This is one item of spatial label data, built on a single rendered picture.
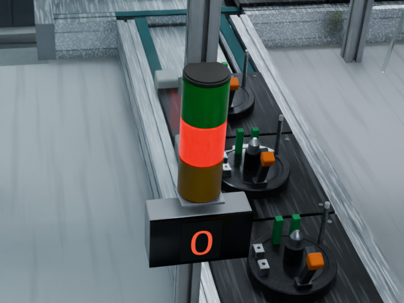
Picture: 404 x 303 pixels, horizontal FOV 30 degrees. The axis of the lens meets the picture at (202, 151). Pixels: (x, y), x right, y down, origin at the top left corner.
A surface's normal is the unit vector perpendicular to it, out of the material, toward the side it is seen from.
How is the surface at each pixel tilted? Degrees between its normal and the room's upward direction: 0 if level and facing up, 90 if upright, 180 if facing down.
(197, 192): 90
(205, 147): 90
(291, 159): 0
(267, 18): 90
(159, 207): 0
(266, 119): 0
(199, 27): 90
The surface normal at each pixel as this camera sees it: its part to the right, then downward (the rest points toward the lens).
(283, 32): 0.21, 0.58
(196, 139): -0.28, 0.55
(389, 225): 0.05, -0.81
